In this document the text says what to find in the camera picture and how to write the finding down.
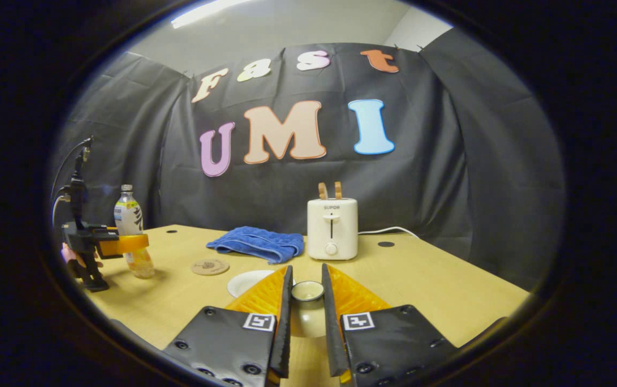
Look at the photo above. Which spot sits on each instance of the white toaster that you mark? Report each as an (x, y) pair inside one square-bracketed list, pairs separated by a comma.
[(332, 231)]

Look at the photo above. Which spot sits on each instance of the clear plastic water bottle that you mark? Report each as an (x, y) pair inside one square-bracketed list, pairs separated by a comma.
[(128, 217)]

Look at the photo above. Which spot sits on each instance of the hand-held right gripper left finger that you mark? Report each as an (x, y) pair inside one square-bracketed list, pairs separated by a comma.
[(281, 333)]

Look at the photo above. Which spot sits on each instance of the toast slice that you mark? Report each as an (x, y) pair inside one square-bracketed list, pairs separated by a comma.
[(322, 191), (338, 190)]

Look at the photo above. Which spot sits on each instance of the white ceramic teacup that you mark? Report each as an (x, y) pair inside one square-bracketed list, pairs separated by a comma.
[(246, 282)]

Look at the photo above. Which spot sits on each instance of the round wooden coaster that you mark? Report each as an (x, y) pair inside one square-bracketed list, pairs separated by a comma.
[(210, 267)]

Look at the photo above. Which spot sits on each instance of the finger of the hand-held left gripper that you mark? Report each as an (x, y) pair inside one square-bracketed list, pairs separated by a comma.
[(126, 244)]

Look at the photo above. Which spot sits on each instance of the blue folded towel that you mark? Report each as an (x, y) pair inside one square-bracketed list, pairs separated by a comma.
[(260, 243)]

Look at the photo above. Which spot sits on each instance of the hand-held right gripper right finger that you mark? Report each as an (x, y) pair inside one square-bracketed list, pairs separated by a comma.
[(331, 333)]

